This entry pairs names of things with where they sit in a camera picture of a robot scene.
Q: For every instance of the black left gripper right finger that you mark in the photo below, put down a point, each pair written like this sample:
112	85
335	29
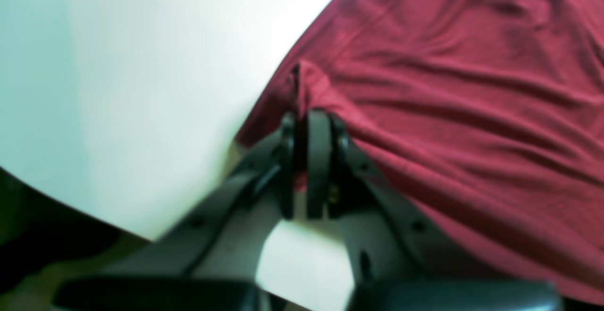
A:
400	259

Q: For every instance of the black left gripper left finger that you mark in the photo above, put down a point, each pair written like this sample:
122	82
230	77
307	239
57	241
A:
209	260

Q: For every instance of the dark red long-sleeve t-shirt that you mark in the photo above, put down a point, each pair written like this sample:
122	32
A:
487	113

